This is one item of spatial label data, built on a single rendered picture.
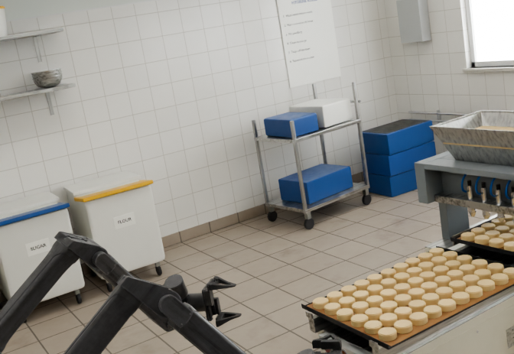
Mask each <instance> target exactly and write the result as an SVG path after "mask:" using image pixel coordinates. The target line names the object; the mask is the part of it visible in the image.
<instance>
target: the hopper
mask: <svg viewBox="0 0 514 354"><path fill-rule="evenodd" d="M429 127H430V129H431V130H432V131H433V132H434V133H435V134H436V135H437V137H438V138H439V139H440V141H441V142H442V143H443V145H444V146H445V147H446V149H447V150H449V152H450V153H451V155H452V156H453V157H454V159H455V160H458V161H472V162H479V163H487V164H500V165H508V166H514V111H497V110H480V111H477V112H473V113H470V114H467V115H463V116H461V117H458V118H455V119H451V120H448V121H446V122H441V123H438V124H436V125H432V126H429Z"/></svg>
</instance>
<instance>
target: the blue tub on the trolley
mask: <svg viewBox="0 0 514 354"><path fill-rule="evenodd" d="M290 121H294V128H295V134H296V137H298V136H301V135H306V134H308V133H311V132H315V131H317V130H318V129H319V128H318V122H317V114H316V113H314V112H286V113H283V114H280V115H274V116H272V117H268V118H265V119H264V125H265V133H266V135H267V136H276V137H286V138H292V136H291V127H290Z"/></svg>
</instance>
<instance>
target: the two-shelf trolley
mask: <svg viewBox="0 0 514 354"><path fill-rule="evenodd" d="M312 88H313V94H314V99H317V88H316V83H313V84H312ZM352 88H353V98H354V100H350V102H354V105H355V110H356V119H351V120H349V121H346V122H342V123H340V124H337V125H333V126H330V127H328V128H319V129H318V130H317V131H315V132H311V133H308V134H306V135H301V136H298V137H296V134H295V128H294V121H290V127H291V136H292V138H286V137H276V136H267V135H266V134H265V135H260V136H258V132H257V128H256V123H255V120H252V129H253V134H254V139H255V146H256V151H257V156H258V161H259V170H260V174H261V179H262V188H263V192H264V197H265V205H266V206H267V207H268V220H269V221H271V222H274V221H275V220H276V219H277V213H276V212H275V209H274V208H279V209H286V210H290V211H295V212H299V213H303V214H304V217H305V221H304V227H305V228H306V229H312V228H313V227H314V220H313V219H312V218H311V211H313V210H315V209H318V208H321V207H322V206H326V205H328V204H330V203H333V202H335V201H338V200H341V199H343V198H345V197H347V196H350V195H353V194H355V193H358V192H360V191H363V198H362V201H363V204H365V205H369V204H370V202H371V196H370V195H369V188H370V186H369V177H368V170H367V165H366V154H365V148H364V142H363V132H362V126H361V119H360V113H359V103H358V102H361V100H358V97H357V91H356V82H352ZM355 124H357V127H358V133H359V143H360V150H361V155H362V161H363V172H364V177H365V183H353V187H351V188H349V189H346V190H343V191H341V192H339V193H336V194H334V195H332V196H329V197H326V198H324V199H322V200H319V201H317V202H315V203H312V204H307V202H306V197H305V192H304V183H303V177H302V173H301V163H300V158H299V153H298V142H300V141H304V140H307V139H309V138H313V137H317V136H320V144H321V150H322V155H323V160H324V164H327V156H326V151H325V145H324V134H326V133H328V132H332V131H336V130H338V129H341V128H345V127H347V126H350V125H355ZM259 141H271V142H283V143H293V146H294V156H295V160H296V166H297V171H298V180H299V185H300V191H301V199H302V203H296V202H291V201H287V200H282V199H281V197H279V198H277V199H275V200H271V201H268V192H267V187H266V182H265V174H264V169H263V164H262V156H261V151H260V146H259Z"/></svg>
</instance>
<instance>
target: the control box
mask: <svg viewBox="0 0 514 354"><path fill-rule="evenodd" d="M327 334H328V332H327V331H325V332H323V333H321V334H319V338H322V337H323V336H326V335H327ZM337 338H339V339H340V340H341V344H342V351H344V352H345V353H346V354H372V353H371V352H368V351H366V350H364V349H362V348H360V347H358V346H356V345H354V344H352V343H349V342H347V341H346V340H344V339H341V338H340V337H338V336H337Z"/></svg>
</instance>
